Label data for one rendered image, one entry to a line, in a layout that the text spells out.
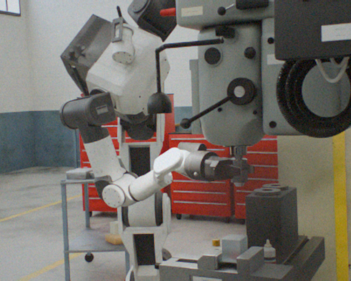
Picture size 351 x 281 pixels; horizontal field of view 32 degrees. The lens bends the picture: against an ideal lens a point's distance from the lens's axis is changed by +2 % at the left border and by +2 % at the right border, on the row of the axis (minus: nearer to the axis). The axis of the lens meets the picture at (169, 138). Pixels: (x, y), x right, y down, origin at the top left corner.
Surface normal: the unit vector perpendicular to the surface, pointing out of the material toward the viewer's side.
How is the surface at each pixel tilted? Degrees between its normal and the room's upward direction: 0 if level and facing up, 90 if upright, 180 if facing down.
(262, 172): 90
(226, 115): 90
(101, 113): 84
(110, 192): 104
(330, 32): 90
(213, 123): 108
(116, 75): 58
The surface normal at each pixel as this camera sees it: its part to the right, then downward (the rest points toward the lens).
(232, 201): 0.90, 0.00
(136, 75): 0.53, -0.04
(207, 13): -0.41, 0.08
